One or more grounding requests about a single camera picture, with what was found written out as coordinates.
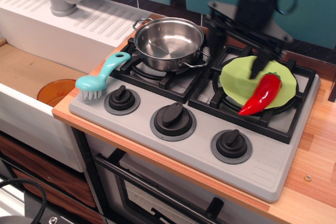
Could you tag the teal wall cabinet right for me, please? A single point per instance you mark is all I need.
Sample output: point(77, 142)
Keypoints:
point(312, 21)

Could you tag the black middle stove knob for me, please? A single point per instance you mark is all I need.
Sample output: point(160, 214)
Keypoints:
point(173, 122)

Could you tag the black stove knob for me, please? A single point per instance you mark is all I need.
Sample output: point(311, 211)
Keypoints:
point(173, 122)
point(231, 147)
point(122, 101)

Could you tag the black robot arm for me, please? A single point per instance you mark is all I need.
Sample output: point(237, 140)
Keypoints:
point(283, 7)

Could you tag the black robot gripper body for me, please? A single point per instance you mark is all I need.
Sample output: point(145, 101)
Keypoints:
point(250, 26)

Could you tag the black left burner grate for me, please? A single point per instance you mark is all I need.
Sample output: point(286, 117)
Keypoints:
point(170, 82)

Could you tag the oven door with black handle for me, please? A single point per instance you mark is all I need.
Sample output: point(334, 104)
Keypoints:
point(142, 200)

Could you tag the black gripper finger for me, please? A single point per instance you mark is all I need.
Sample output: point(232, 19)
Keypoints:
point(216, 40)
point(263, 57)

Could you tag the light green plastic plate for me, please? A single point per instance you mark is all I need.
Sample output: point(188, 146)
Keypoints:
point(236, 83)

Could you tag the grey toy stove top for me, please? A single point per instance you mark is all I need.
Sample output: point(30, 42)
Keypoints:
point(263, 174)

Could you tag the stainless steel pot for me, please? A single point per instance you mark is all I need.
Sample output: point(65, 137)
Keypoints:
point(170, 44)

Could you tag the black burner grate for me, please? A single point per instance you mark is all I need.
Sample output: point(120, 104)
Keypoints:
point(284, 124)
point(170, 82)

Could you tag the orange sink drain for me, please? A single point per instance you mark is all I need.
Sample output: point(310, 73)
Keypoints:
point(52, 93)

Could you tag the wooden drawer fronts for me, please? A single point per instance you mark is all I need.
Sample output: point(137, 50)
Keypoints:
point(66, 188)

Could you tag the wooden countertop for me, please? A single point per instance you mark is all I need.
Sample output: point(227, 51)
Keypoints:
point(308, 195)

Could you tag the black right burner grate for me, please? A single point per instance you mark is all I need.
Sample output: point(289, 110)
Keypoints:
point(284, 124)

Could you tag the black left stove knob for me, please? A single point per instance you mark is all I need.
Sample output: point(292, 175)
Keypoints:
point(122, 101)

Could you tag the teal dish brush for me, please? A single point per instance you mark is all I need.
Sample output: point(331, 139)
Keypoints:
point(91, 87)

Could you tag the black right stove knob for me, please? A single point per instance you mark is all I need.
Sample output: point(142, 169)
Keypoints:
point(231, 147)

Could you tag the white toy sink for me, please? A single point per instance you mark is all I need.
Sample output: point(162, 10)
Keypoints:
point(38, 48)

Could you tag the red toy chili pepper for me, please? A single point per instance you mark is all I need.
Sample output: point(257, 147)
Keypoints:
point(266, 91)

